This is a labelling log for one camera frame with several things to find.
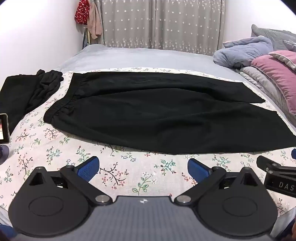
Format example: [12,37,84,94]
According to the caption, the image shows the crumpled black garment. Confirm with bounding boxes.
[25,70,64,113]

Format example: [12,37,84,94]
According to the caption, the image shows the grey star-print curtain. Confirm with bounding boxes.
[92,0,226,56]

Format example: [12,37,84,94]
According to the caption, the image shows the black pants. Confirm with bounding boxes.
[43,71,296,155]

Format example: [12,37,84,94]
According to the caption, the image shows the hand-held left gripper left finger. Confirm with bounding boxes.
[28,156,113,207]

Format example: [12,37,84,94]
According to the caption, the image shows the device stand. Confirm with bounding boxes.
[0,144,10,165]

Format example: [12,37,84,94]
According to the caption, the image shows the red floral garment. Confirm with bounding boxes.
[74,0,91,25]

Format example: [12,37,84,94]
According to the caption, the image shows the floral bed sheet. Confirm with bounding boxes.
[0,67,296,233]

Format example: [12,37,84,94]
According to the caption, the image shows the cream folded blanket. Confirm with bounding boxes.
[239,66,296,131]

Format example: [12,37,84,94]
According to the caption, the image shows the grey pillow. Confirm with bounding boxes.
[251,24,296,53]

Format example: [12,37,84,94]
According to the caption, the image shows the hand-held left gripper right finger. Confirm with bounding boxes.
[173,159,262,207]

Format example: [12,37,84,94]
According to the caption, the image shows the blue-grey blanket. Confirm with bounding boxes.
[213,35,275,69]

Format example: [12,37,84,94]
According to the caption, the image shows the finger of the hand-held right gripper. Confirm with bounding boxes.
[256,155,282,173]

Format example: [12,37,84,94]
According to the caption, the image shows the pink pillow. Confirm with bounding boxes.
[251,50,296,114]

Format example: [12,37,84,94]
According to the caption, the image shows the folded black garment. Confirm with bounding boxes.
[0,74,38,135]

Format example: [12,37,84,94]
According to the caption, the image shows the small screen device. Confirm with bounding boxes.
[0,113,10,143]

